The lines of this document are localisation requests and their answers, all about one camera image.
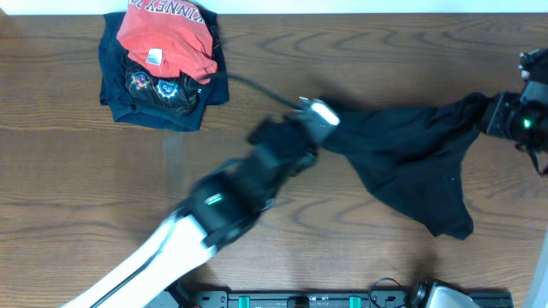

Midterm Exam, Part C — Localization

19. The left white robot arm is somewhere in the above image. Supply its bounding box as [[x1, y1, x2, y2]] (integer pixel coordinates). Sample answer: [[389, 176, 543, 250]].
[[67, 98, 340, 307]]

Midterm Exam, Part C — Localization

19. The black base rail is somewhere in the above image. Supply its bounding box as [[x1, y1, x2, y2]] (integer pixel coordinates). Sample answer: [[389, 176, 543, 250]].
[[157, 277, 514, 308]]

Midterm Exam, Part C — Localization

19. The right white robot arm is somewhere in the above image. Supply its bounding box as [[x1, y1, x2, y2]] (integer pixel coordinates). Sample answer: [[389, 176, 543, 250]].
[[479, 48, 547, 178]]

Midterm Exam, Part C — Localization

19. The black t-shirt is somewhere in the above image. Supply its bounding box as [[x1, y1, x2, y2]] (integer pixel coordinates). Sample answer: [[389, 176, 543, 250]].
[[322, 92, 489, 240]]

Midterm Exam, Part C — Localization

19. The navy folded t-shirt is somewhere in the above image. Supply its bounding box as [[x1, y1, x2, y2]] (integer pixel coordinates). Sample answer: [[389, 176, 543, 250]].
[[98, 12, 229, 132]]

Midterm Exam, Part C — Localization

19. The orange folded t-shirt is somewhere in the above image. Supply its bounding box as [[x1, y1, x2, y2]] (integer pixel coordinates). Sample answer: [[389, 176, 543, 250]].
[[116, 0, 217, 84]]

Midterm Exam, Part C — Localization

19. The black patterned folded shirt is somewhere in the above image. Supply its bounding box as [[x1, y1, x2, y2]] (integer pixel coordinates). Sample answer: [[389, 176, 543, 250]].
[[125, 59, 203, 116]]

